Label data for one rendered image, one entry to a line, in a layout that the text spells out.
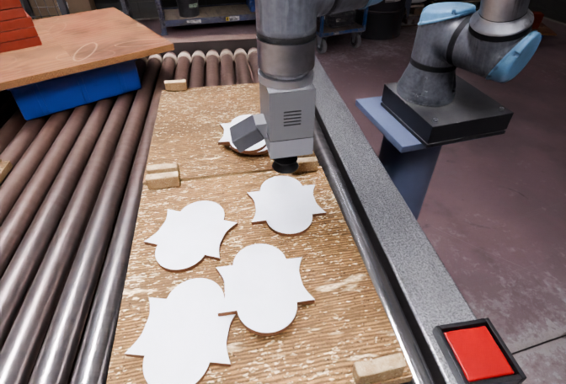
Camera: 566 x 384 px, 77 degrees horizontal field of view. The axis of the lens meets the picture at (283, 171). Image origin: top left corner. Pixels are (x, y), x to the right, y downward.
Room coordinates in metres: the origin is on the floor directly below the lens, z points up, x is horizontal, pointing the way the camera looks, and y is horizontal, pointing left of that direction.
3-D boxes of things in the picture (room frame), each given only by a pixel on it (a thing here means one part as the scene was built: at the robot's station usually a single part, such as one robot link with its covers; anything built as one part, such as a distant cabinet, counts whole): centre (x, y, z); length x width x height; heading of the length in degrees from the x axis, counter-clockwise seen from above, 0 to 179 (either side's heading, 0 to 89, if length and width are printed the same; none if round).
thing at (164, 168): (0.54, 0.23, 0.95); 0.06 x 0.02 x 0.03; 100
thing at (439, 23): (0.90, -0.40, 1.10); 0.13 x 0.12 x 0.14; 35
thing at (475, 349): (0.21, -0.24, 0.92); 0.06 x 0.06 x 0.01; 9
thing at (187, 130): (0.76, 0.13, 0.93); 0.41 x 0.35 x 0.02; 10
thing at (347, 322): (0.35, 0.06, 0.93); 0.41 x 0.35 x 0.02; 10
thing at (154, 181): (0.51, 0.22, 0.95); 0.06 x 0.02 x 0.03; 100
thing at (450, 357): (0.21, -0.24, 0.92); 0.08 x 0.08 x 0.02; 9
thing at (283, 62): (0.46, 0.00, 1.21); 0.08 x 0.08 x 0.05
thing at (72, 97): (0.99, 0.62, 0.97); 0.31 x 0.31 x 0.10; 38
